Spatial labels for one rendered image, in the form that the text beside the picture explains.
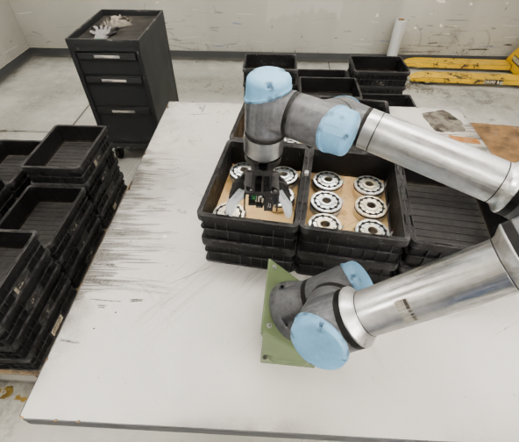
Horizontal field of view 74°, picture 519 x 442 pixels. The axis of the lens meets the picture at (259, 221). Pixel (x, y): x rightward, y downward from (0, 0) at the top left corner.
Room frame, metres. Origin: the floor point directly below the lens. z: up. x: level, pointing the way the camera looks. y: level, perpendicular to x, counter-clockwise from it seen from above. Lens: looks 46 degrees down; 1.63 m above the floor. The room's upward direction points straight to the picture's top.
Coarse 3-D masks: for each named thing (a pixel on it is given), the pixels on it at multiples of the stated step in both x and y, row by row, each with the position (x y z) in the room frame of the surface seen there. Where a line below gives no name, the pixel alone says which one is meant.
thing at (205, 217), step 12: (228, 144) 1.06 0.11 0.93; (216, 168) 0.92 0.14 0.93; (300, 192) 0.80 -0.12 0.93; (204, 204) 0.75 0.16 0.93; (300, 204) 0.74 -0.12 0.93; (204, 216) 0.70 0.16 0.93; (216, 216) 0.70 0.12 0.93; (228, 216) 0.70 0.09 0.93; (300, 216) 0.70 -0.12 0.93; (264, 228) 0.67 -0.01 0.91; (276, 228) 0.66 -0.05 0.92; (288, 228) 0.66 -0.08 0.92
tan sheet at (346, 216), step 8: (312, 176) 1.00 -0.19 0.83; (344, 176) 1.00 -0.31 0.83; (344, 184) 0.96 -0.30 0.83; (352, 184) 0.96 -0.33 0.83; (312, 192) 0.91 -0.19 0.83; (344, 192) 0.91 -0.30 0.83; (384, 192) 0.91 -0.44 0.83; (352, 200) 0.87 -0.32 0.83; (384, 200) 0.87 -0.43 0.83; (344, 208) 0.83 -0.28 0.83; (352, 208) 0.83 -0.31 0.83; (312, 216) 0.80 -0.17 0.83; (344, 216) 0.80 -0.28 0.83; (352, 216) 0.80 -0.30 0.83; (344, 224) 0.76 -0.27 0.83; (352, 224) 0.76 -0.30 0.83; (384, 224) 0.76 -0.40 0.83
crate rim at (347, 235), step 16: (400, 176) 0.88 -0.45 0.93; (304, 192) 0.80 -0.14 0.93; (400, 192) 0.81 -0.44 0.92; (304, 208) 0.74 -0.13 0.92; (400, 208) 0.74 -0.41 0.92; (304, 224) 0.67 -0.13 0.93; (352, 240) 0.62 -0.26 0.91; (368, 240) 0.62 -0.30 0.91; (384, 240) 0.61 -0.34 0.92; (400, 240) 0.60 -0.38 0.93
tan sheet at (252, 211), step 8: (224, 192) 0.91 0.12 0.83; (296, 192) 0.91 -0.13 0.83; (224, 200) 0.87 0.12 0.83; (248, 208) 0.83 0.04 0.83; (256, 208) 0.83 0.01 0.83; (248, 216) 0.80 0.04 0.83; (256, 216) 0.80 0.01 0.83; (264, 216) 0.80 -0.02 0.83; (272, 216) 0.80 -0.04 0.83; (280, 216) 0.80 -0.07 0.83
